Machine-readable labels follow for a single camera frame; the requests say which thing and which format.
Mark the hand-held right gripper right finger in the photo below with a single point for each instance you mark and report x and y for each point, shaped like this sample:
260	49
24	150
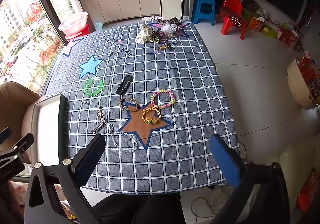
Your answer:
222	159

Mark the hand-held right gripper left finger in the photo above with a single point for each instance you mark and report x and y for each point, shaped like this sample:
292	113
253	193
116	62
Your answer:
84	165

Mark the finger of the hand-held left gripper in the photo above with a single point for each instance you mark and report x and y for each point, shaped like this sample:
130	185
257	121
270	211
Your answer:
5	135
20	145

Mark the white tray dark rim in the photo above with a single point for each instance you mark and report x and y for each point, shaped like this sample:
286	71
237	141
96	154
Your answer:
47	126

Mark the silver star hair clip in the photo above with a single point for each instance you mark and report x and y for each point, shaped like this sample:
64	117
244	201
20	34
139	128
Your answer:
99	126

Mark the green translucent bangle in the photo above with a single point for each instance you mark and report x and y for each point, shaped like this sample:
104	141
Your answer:
86	86

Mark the black scalloped hair clip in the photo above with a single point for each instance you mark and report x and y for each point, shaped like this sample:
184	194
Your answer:
123	85

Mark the beige padded chair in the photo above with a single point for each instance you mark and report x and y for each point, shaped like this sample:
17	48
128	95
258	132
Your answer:
15	103

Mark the small dark earring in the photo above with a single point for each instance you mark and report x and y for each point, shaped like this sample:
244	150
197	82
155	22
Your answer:
86	102

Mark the person's dark trousers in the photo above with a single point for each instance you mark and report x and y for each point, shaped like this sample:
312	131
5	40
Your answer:
137	210

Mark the red gift bag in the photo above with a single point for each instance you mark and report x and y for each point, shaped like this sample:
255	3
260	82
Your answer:
310	189

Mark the grey checked star tablecloth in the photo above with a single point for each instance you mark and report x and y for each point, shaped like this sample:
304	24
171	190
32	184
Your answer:
175	76

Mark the cream basket with red packets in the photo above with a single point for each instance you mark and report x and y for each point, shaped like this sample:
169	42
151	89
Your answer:
297	83

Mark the small silver charm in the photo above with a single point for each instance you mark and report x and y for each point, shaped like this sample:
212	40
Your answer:
111	54

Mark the red window decal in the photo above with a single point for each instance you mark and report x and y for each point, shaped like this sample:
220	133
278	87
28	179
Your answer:
33	11

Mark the red plastic bucket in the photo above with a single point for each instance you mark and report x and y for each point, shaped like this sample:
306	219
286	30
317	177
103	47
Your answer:
83	30

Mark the row of gift boxes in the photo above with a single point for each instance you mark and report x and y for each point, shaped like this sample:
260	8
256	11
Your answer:
287	36

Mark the small teal bucket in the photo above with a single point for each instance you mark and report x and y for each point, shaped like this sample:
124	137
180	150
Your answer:
98	26

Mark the pile of hair accessories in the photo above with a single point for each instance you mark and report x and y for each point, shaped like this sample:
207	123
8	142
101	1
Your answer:
145	33

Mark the red plastic child chair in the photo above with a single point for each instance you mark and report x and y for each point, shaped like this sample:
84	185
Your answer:
232	6

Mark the blue plastic stool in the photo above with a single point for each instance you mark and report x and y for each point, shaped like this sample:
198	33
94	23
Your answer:
203	1

